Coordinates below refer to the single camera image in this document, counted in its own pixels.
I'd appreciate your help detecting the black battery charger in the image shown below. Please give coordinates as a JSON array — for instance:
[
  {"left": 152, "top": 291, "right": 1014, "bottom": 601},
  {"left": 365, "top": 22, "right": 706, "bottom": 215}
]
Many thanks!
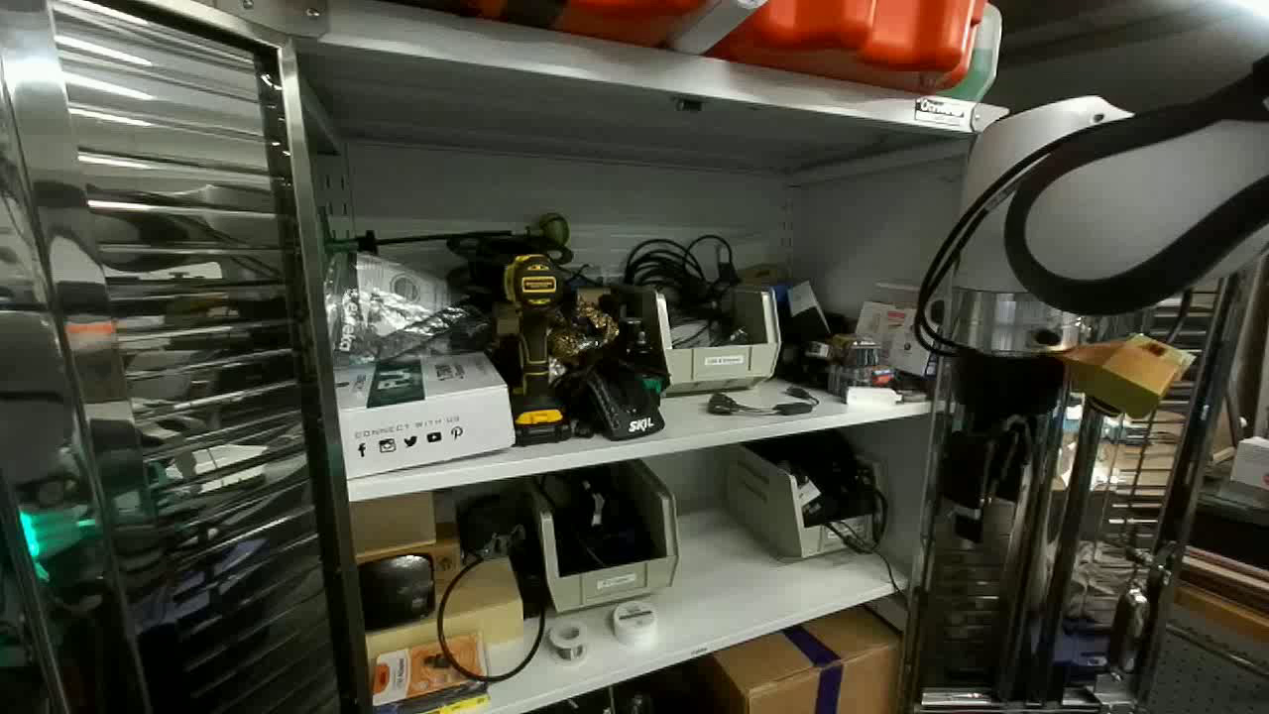
[{"left": 572, "top": 361, "right": 671, "bottom": 443}]

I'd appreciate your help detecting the white metal shelving unit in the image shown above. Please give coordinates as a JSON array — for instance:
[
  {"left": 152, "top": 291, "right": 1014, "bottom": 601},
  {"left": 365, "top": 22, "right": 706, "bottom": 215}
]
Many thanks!
[{"left": 346, "top": 377, "right": 937, "bottom": 510}]

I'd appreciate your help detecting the black electronic device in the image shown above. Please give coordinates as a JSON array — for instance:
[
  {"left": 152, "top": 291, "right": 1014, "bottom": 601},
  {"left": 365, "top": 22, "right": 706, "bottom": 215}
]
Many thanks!
[{"left": 772, "top": 280, "right": 863, "bottom": 388}]

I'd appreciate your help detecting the grey bin with black devices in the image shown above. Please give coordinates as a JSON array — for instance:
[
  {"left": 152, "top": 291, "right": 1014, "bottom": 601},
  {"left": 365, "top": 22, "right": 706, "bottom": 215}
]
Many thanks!
[{"left": 721, "top": 442, "right": 885, "bottom": 562}]

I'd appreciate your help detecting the grey plastic storage bin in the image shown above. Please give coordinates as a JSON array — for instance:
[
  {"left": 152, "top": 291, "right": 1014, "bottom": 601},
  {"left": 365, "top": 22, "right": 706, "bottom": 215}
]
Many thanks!
[{"left": 523, "top": 462, "right": 682, "bottom": 617}]

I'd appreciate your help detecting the white printed cardboard box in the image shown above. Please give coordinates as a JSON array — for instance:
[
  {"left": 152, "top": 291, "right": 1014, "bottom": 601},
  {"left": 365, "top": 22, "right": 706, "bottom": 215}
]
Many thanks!
[{"left": 334, "top": 350, "right": 521, "bottom": 484}]

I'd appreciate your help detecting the white power adapter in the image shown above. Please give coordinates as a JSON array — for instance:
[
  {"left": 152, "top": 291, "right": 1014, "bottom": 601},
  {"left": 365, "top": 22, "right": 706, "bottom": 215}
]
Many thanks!
[{"left": 840, "top": 383, "right": 908, "bottom": 413}]

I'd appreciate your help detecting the white shelf board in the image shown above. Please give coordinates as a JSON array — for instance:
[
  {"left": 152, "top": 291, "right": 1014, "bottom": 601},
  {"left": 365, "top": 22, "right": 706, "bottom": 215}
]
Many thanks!
[
  {"left": 476, "top": 510, "right": 916, "bottom": 714},
  {"left": 292, "top": 0, "right": 1011, "bottom": 139}
]

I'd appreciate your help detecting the silver foil bag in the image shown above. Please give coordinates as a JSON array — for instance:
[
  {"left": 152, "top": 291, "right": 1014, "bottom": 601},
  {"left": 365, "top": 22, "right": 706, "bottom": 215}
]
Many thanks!
[{"left": 322, "top": 250, "right": 464, "bottom": 365}]

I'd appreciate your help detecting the small white tape roll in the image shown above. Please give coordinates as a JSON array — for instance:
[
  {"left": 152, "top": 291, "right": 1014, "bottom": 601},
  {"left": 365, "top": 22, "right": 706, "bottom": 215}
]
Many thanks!
[{"left": 542, "top": 618, "right": 591, "bottom": 662}]

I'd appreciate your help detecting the small plain cardboard box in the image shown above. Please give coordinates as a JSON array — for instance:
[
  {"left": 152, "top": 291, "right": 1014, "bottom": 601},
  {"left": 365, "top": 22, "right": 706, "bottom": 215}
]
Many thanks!
[{"left": 346, "top": 490, "right": 441, "bottom": 560}]

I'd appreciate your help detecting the black round speaker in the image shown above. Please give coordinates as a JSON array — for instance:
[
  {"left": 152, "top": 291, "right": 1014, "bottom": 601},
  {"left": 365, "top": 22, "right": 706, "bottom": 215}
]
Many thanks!
[{"left": 358, "top": 548, "right": 441, "bottom": 634}]

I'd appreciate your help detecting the cardboard box with purple tape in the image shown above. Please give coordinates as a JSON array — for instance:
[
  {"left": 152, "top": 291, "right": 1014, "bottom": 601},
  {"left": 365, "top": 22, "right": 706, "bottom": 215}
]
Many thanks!
[{"left": 698, "top": 602, "right": 910, "bottom": 714}]

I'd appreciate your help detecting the orange printed booklet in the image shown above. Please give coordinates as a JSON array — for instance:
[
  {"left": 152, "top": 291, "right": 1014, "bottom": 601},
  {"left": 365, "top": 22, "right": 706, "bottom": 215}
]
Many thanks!
[{"left": 365, "top": 639, "right": 497, "bottom": 714}]

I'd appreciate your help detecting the orange plastic case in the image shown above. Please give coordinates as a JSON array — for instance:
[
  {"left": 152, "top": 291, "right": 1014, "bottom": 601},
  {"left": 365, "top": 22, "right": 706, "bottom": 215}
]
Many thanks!
[{"left": 461, "top": 0, "right": 1004, "bottom": 100}]

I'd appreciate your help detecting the yellow block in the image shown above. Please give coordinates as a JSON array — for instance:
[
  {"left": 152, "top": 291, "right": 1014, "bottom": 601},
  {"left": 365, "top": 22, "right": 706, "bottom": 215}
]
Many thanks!
[{"left": 1060, "top": 328, "right": 1196, "bottom": 420}]

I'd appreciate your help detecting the grey bin holding cables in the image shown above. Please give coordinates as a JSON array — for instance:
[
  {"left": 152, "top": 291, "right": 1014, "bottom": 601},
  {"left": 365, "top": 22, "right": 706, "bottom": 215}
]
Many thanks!
[{"left": 642, "top": 281, "right": 785, "bottom": 397}]

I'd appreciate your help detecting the yellow black cordless drill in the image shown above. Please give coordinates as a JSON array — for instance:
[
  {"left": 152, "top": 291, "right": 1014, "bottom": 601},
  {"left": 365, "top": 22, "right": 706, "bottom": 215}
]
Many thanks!
[{"left": 487, "top": 246, "right": 625, "bottom": 443}]

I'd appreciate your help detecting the black coiled cable bundle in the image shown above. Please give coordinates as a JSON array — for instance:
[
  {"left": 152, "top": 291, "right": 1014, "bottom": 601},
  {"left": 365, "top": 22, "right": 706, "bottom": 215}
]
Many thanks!
[{"left": 618, "top": 232, "right": 745, "bottom": 326}]

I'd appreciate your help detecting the loose black cable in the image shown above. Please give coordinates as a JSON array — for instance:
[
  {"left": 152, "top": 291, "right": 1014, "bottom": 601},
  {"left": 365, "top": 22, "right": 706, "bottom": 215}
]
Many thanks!
[{"left": 702, "top": 383, "right": 826, "bottom": 420}]

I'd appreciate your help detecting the thin black looped cable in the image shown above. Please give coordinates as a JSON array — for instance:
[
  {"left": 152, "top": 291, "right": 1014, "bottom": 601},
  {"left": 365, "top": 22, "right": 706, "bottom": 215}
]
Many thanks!
[{"left": 433, "top": 525, "right": 551, "bottom": 685}]

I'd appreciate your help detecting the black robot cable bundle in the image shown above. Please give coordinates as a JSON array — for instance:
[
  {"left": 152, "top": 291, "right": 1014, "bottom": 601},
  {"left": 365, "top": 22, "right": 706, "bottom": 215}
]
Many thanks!
[{"left": 910, "top": 56, "right": 1269, "bottom": 365}]

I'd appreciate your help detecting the chrome metal frame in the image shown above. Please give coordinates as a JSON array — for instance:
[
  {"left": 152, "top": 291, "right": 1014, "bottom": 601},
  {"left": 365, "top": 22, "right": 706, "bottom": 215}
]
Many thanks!
[{"left": 916, "top": 272, "right": 1269, "bottom": 714}]

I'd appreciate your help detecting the chrome wire rack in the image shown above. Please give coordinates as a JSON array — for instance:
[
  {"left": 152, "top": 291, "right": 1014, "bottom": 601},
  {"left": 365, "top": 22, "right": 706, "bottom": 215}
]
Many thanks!
[{"left": 0, "top": 0, "right": 371, "bottom": 714}]

